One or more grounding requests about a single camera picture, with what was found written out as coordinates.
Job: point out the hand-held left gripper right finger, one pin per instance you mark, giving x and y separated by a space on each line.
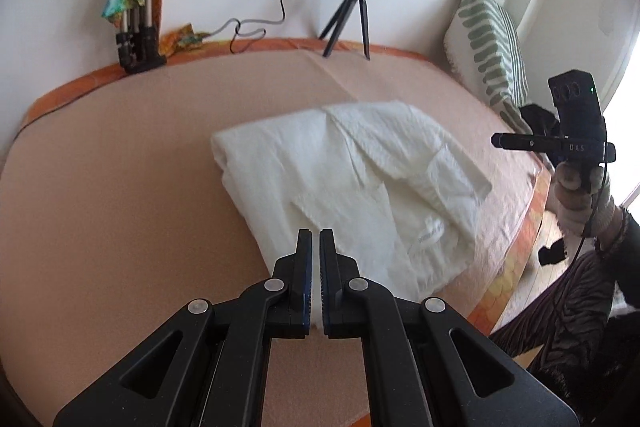
325 279

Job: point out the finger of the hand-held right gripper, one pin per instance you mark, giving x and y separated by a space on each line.
520 141

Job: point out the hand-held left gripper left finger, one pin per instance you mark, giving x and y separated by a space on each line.
306 279

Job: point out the white garment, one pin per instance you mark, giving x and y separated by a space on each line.
360 177

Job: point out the person's right forearm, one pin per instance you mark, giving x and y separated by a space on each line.
625 252

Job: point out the person's right hand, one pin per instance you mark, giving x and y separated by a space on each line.
575 207

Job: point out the black cloth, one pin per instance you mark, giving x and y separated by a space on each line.
537 117

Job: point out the green striped pillow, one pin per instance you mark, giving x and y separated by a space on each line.
487 37

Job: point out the small black object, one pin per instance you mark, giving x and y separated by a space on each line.
552 253

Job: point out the orange floral bed sheet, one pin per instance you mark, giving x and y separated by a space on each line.
510 277

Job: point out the person's legs in striped pants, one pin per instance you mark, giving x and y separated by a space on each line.
565 327

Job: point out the beige blanket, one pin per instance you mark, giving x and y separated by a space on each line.
125 207

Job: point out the colourful cloth scrap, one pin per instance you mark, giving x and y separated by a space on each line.
182 38

